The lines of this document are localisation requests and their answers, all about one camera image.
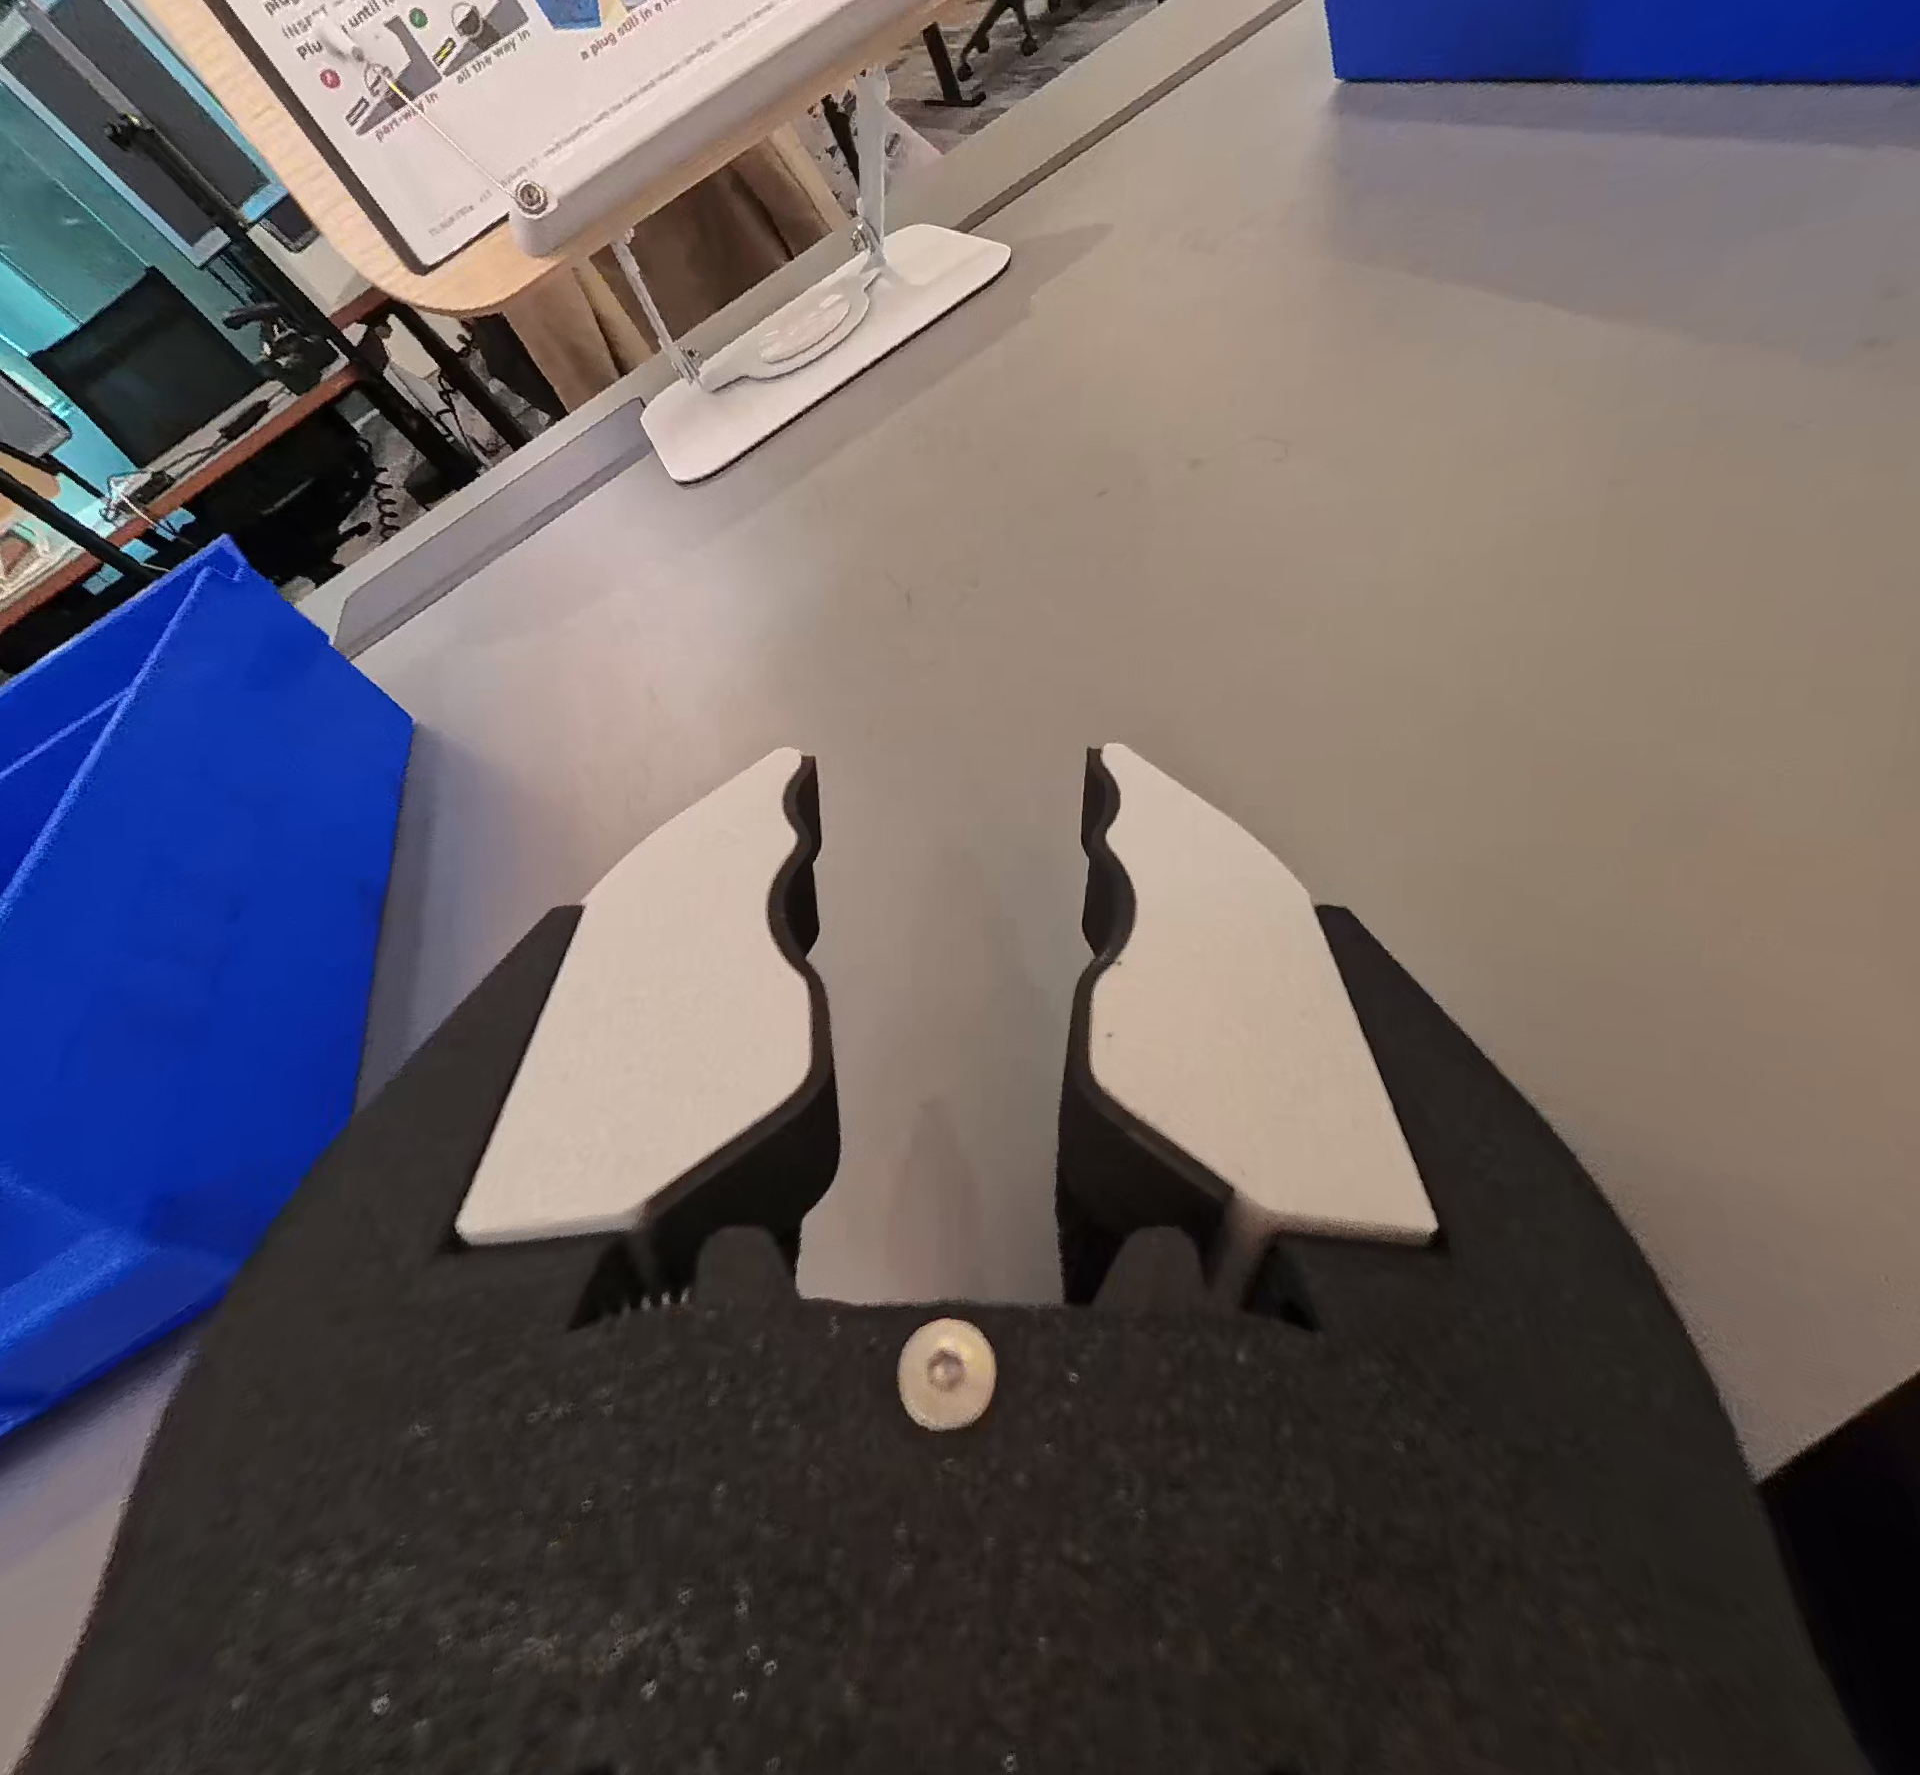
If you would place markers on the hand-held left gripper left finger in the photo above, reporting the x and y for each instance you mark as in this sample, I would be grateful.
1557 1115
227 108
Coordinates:
660 1025

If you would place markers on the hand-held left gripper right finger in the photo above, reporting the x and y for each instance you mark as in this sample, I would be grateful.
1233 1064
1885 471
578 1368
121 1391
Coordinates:
1260 1038

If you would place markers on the wood-edged white desk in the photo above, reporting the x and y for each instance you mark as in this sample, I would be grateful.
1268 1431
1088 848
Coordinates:
180 471

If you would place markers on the white document stand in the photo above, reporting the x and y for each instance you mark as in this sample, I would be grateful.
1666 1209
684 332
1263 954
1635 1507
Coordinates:
900 291

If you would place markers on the black tripod stand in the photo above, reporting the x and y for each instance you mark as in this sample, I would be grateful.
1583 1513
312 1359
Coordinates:
278 335

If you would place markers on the tan hanging cloth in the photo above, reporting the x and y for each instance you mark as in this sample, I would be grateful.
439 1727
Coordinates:
734 229

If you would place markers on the printed instruction sheet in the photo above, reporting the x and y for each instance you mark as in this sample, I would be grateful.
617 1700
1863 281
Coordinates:
495 5

